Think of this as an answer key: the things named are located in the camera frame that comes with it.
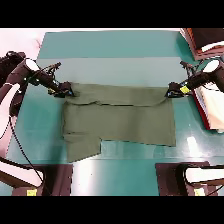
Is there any olive green T-shirt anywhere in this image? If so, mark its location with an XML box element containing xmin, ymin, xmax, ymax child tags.
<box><xmin>61</xmin><ymin>82</ymin><xmax>177</xmax><ymax>164</ymax></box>

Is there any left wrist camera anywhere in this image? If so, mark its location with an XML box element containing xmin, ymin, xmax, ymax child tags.
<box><xmin>40</xmin><ymin>61</ymin><xmax>63</xmax><ymax>78</ymax></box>

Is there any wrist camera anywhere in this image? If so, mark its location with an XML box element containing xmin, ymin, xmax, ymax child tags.
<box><xmin>40</xmin><ymin>61</ymin><xmax>63</xmax><ymax>78</ymax></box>
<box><xmin>179</xmin><ymin>60</ymin><xmax>196</xmax><ymax>78</ymax></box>

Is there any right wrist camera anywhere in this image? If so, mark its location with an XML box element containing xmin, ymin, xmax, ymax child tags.
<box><xmin>179</xmin><ymin>60</ymin><xmax>196</xmax><ymax>78</ymax></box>

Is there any dark brown garment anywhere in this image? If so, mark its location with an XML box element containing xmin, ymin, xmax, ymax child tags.
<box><xmin>181</xmin><ymin>28</ymin><xmax>224</xmax><ymax>62</ymax></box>

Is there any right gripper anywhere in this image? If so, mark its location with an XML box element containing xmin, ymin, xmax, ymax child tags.
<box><xmin>165</xmin><ymin>81</ymin><xmax>190</xmax><ymax>99</ymax></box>

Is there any black cable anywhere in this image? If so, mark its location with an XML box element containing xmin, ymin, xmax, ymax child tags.
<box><xmin>7</xmin><ymin>113</ymin><xmax>46</xmax><ymax>189</ymax></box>

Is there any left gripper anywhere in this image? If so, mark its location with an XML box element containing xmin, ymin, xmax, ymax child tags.
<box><xmin>53</xmin><ymin>81</ymin><xmax>77</xmax><ymax>99</ymax></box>

